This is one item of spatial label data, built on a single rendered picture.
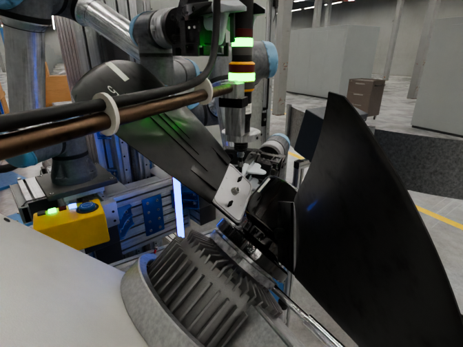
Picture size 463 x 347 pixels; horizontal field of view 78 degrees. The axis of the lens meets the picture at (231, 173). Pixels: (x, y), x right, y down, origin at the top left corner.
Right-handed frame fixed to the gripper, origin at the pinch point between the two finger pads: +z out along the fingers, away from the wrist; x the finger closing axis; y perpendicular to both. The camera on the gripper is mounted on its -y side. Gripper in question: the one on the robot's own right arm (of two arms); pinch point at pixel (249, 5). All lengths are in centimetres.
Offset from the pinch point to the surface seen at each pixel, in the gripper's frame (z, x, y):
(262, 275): 13.1, 9.0, 36.8
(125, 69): -7.9, 16.9, 8.9
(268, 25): -152, -177, -16
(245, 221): 5.9, 5.6, 32.4
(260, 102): -153, -172, 50
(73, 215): -40, 22, 45
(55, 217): -42, 26, 45
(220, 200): 4.9, 10.1, 27.2
